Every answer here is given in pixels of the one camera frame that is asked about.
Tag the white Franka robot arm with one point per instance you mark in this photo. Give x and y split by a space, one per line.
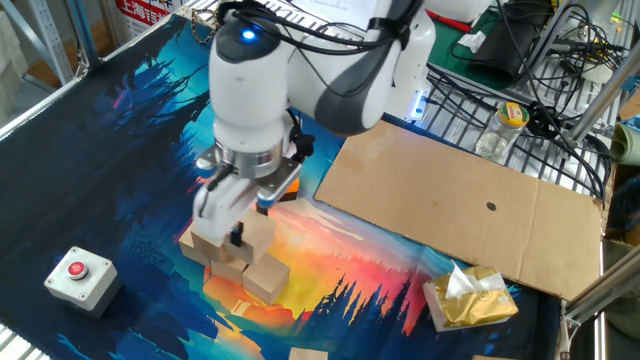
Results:
250 100

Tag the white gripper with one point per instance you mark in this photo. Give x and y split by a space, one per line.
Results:
220 210

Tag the glass jar with yellow lid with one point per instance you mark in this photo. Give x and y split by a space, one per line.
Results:
495 137

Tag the white paper sheet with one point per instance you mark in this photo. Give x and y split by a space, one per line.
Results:
340 6

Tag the red pen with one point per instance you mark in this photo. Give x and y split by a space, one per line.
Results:
457 25

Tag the slanted aluminium profile post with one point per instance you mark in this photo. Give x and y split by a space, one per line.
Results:
600 100

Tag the gold tissue pack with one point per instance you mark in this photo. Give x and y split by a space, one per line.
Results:
470 305

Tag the black power plug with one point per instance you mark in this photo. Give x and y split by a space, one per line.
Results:
542 120

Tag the green rolled sheet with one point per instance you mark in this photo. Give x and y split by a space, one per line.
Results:
627 145

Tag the silver table edge rail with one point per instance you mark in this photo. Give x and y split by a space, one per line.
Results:
20 119

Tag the white paper label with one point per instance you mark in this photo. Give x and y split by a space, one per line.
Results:
472 41

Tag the grey perforated metal upright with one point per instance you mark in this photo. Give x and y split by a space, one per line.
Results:
50 40

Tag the aluminium profile bar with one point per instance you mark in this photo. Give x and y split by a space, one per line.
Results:
600 292

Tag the white box with red print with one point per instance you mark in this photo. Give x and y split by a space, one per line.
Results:
142 12

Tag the light wooden cube block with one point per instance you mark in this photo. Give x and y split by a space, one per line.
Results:
227 272
210 250
267 280
307 355
187 250
257 235

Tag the flat brown cardboard sheet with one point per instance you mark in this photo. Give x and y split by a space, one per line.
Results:
450 200

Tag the grey box with red button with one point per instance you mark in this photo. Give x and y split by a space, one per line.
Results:
85 285

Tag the blue-grey metal post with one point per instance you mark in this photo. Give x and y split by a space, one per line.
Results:
82 30

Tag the green cutting mat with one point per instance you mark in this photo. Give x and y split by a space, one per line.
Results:
450 55

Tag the colourful forest print mat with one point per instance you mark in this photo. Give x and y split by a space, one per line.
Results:
60 200

